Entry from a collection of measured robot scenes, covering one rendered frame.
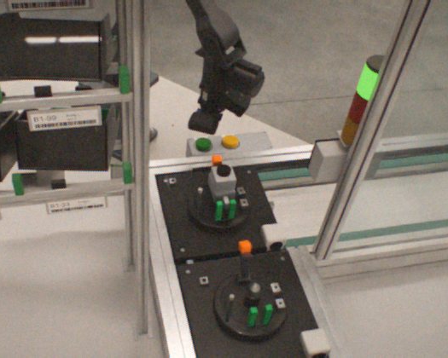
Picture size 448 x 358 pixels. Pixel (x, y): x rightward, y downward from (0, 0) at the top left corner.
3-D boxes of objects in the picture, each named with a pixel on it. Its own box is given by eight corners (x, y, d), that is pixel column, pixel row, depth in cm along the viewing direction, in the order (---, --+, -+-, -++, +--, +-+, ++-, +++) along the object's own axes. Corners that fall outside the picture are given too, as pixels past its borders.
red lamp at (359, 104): (343, 107, 95) (352, 84, 91) (370, 106, 96) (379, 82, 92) (355, 127, 92) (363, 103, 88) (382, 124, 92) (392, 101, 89)
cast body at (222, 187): (206, 181, 120) (210, 158, 115) (226, 180, 121) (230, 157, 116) (216, 210, 115) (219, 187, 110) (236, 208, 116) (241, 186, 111)
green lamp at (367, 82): (352, 83, 91) (360, 58, 87) (379, 82, 92) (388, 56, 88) (363, 102, 88) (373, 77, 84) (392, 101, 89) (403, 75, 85)
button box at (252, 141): (185, 154, 144) (186, 136, 139) (262, 147, 148) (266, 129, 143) (190, 174, 139) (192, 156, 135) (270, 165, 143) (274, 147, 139)
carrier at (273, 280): (176, 270, 113) (178, 233, 104) (287, 255, 118) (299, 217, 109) (200, 383, 98) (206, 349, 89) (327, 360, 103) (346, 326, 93)
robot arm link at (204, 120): (189, 99, 113) (218, 106, 112) (212, 50, 125) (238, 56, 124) (186, 129, 119) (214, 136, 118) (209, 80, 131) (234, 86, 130)
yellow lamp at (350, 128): (336, 129, 98) (343, 108, 95) (362, 127, 99) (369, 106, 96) (346, 149, 95) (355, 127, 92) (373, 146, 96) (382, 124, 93)
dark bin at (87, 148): (51, 119, 106) (49, 80, 103) (120, 121, 107) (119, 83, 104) (17, 170, 81) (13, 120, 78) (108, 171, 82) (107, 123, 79)
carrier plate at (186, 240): (155, 181, 130) (155, 175, 128) (253, 170, 134) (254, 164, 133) (174, 264, 114) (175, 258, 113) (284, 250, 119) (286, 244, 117)
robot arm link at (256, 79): (202, 34, 108) (254, 57, 104) (225, 18, 113) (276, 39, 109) (198, 82, 117) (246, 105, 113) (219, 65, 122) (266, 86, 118)
